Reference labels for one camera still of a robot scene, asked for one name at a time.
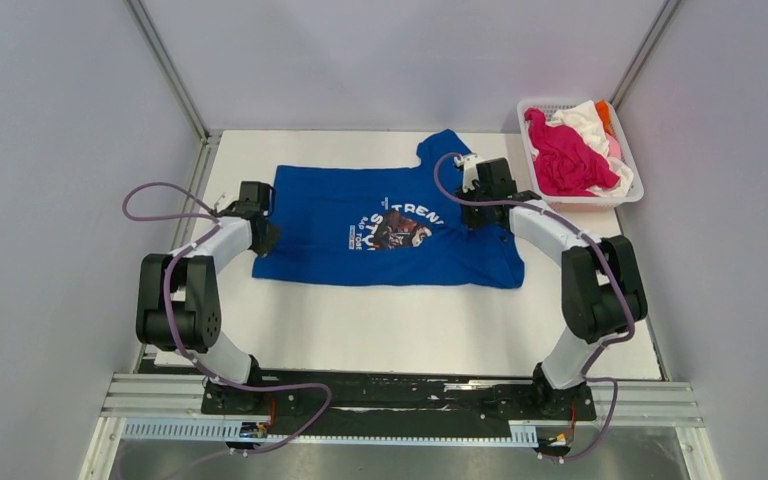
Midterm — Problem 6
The blue graphic t-shirt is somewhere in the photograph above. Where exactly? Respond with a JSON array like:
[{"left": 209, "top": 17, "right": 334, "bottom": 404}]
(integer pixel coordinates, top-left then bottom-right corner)
[{"left": 252, "top": 130, "right": 525, "bottom": 289}]

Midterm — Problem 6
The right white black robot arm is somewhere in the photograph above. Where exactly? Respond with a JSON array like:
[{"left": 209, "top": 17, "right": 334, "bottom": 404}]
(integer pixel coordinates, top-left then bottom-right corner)
[{"left": 449, "top": 153, "right": 648, "bottom": 418}]

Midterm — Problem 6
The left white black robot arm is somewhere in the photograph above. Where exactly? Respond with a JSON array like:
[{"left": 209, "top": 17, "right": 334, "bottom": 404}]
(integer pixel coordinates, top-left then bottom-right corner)
[{"left": 135, "top": 181, "right": 280, "bottom": 413}]

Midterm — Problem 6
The white plastic laundry basket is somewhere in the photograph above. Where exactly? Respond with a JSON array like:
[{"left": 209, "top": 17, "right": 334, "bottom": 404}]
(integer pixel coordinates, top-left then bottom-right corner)
[{"left": 517, "top": 100, "right": 644, "bottom": 211}]

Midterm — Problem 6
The magenta t-shirt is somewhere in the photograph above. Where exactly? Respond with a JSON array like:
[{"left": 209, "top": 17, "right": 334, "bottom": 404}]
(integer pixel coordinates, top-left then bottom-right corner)
[{"left": 523, "top": 108, "right": 621, "bottom": 197}]

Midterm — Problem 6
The white t-shirt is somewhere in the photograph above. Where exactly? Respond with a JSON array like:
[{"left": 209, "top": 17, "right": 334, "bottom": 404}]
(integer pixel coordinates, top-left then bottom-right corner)
[{"left": 547, "top": 100, "right": 635, "bottom": 198}]

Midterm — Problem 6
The pink t-shirt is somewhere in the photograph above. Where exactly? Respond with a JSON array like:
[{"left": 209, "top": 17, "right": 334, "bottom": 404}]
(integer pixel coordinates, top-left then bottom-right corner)
[{"left": 606, "top": 134, "right": 623, "bottom": 160}]

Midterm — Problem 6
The orange t-shirt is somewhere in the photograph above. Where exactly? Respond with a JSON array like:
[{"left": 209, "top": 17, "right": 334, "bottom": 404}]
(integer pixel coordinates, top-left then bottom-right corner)
[{"left": 595, "top": 100, "right": 616, "bottom": 138}]

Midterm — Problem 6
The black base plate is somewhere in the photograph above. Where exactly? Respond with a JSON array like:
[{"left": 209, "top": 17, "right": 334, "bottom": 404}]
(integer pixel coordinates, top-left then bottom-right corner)
[{"left": 201, "top": 369, "right": 596, "bottom": 437}]

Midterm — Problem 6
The white slotted cable duct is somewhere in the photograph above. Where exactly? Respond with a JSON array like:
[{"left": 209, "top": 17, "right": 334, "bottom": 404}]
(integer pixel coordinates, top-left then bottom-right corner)
[{"left": 120, "top": 418, "right": 538, "bottom": 448}]

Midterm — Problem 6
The aluminium frame rail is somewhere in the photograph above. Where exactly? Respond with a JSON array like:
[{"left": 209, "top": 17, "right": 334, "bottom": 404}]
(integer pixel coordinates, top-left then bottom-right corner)
[{"left": 97, "top": 371, "right": 721, "bottom": 479}]

